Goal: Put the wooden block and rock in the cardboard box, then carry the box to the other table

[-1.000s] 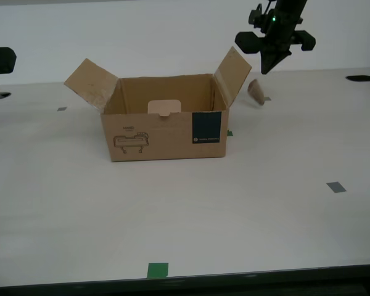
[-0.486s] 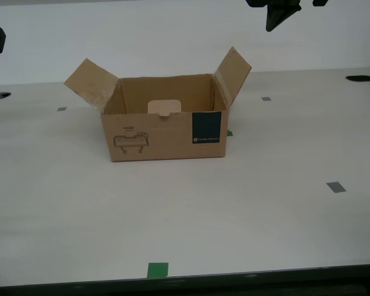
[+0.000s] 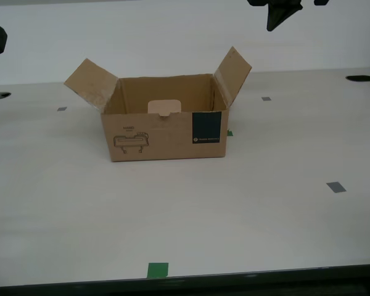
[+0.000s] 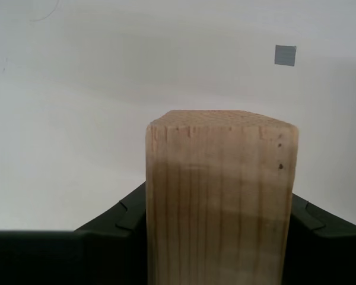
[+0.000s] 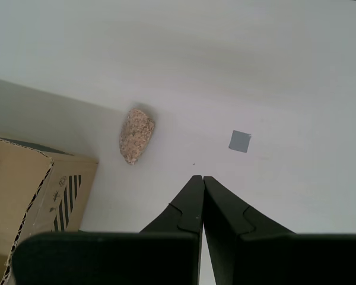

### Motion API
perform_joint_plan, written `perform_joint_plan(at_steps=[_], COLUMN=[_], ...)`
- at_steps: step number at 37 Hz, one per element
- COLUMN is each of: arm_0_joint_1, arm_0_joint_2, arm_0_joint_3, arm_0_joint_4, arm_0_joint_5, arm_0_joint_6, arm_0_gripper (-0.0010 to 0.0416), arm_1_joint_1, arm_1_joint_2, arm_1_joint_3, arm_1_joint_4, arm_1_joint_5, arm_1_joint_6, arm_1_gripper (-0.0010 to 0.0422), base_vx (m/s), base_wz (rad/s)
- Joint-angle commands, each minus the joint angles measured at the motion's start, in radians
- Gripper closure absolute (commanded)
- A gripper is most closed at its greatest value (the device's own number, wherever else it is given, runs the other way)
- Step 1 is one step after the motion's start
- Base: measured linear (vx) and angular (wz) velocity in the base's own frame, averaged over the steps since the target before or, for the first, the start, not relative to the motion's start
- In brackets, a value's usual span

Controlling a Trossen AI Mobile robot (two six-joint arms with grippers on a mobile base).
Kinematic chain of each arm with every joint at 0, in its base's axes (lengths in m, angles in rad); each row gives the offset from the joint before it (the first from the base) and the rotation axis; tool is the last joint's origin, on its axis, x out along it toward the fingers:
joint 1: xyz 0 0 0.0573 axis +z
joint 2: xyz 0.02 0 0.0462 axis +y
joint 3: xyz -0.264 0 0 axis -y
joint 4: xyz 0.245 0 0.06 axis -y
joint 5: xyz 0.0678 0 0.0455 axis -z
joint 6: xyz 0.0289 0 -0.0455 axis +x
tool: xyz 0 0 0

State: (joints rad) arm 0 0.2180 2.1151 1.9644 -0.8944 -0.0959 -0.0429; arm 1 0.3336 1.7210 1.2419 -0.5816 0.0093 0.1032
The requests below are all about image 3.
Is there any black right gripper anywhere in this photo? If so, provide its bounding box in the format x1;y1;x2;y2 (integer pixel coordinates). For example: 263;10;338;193
246;0;329;31

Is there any open cardboard box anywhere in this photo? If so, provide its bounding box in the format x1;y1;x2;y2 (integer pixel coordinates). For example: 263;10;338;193
63;46;253;163

